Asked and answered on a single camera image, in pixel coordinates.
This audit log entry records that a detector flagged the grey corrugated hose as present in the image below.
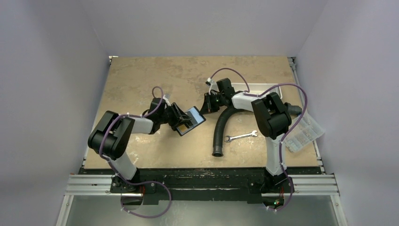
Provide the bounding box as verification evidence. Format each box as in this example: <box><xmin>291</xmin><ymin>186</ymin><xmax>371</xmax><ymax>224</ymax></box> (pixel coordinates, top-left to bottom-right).
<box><xmin>212</xmin><ymin>102</ymin><xmax>303</xmax><ymax>158</ymax></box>

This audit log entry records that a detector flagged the clear plastic organizer box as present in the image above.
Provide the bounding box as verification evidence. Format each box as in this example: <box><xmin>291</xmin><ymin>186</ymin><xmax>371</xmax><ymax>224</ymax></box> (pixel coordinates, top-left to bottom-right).
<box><xmin>284</xmin><ymin>112</ymin><xmax>325</xmax><ymax>153</ymax></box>

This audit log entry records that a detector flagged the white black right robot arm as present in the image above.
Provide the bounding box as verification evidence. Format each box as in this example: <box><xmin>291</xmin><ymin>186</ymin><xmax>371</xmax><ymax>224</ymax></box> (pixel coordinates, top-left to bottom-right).
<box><xmin>200</xmin><ymin>78</ymin><xmax>292</xmax><ymax>192</ymax></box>

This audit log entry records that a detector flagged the white plastic tray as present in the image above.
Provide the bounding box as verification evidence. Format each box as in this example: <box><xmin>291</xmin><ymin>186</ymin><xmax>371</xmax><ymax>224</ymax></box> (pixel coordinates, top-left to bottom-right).
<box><xmin>231</xmin><ymin>83</ymin><xmax>283</xmax><ymax>99</ymax></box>

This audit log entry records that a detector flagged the silver open-end wrench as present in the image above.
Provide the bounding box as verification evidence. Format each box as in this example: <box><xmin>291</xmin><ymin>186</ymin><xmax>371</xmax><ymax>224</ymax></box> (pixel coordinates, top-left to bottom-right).
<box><xmin>224</xmin><ymin>130</ymin><xmax>258</xmax><ymax>143</ymax></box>

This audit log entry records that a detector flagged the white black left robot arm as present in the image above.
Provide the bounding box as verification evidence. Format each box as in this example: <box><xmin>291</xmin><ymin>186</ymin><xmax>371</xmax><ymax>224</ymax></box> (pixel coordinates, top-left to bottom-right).
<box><xmin>88</xmin><ymin>97</ymin><xmax>195</xmax><ymax>193</ymax></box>

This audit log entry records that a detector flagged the black aluminium base frame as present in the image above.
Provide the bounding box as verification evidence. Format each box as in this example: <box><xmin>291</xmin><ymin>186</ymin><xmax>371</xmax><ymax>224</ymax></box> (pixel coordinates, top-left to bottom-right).
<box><xmin>66</xmin><ymin>168</ymin><xmax>339</xmax><ymax>206</ymax></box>

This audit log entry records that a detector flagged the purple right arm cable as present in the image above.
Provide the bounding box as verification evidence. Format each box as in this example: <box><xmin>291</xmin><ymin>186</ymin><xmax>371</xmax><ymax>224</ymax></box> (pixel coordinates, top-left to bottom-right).
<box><xmin>207</xmin><ymin>67</ymin><xmax>309</xmax><ymax>213</ymax></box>

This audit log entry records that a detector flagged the black leather card holder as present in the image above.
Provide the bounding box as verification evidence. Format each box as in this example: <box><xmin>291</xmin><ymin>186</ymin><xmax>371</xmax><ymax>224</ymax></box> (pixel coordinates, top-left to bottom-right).
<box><xmin>176</xmin><ymin>106</ymin><xmax>206</xmax><ymax>136</ymax></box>

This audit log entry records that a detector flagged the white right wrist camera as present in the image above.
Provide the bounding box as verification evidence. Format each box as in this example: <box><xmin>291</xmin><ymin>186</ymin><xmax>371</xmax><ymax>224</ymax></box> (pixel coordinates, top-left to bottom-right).
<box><xmin>205</xmin><ymin>78</ymin><xmax>215</xmax><ymax>94</ymax></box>

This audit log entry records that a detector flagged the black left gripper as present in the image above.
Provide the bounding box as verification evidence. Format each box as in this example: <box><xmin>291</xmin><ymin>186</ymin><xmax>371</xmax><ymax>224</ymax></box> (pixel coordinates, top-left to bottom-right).
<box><xmin>158</xmin><ymin>103</ymin><xmax>191</xmax><ymax>128</ymax></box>

